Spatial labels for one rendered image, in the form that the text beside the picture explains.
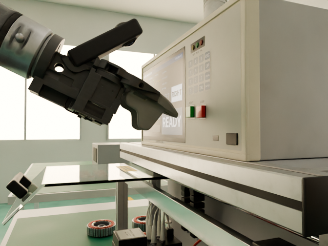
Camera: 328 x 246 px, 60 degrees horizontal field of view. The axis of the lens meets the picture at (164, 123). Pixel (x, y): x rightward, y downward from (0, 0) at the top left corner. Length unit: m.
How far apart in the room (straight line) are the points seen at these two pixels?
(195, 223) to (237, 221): 0.21
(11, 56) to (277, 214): 0.35
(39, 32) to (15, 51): 0.04
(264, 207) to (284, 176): 0.04
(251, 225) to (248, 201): 0.26
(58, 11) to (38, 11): 0.32
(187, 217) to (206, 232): 0.06
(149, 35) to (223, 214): 5.17
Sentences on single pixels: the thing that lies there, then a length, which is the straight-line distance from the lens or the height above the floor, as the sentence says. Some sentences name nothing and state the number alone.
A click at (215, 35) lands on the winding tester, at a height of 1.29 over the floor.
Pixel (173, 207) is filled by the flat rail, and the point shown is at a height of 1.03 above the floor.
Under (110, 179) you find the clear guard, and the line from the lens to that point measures 0.52.
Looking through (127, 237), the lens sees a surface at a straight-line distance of 0.66.
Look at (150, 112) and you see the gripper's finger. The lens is 0.42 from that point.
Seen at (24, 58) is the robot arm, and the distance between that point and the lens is 0.40.
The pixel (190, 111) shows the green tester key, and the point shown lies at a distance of 0.46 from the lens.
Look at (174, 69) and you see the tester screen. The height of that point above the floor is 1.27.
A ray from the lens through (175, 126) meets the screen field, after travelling 0.53.
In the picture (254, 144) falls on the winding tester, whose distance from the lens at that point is 0.35.
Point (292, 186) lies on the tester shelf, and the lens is 0.26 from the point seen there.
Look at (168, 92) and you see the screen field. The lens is 0.57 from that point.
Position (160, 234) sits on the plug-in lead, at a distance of 0.69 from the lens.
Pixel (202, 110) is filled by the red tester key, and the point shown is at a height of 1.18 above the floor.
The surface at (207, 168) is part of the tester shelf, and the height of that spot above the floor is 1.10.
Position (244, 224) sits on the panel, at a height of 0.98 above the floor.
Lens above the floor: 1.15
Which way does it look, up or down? 1 degrees up
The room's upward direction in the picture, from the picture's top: straight up
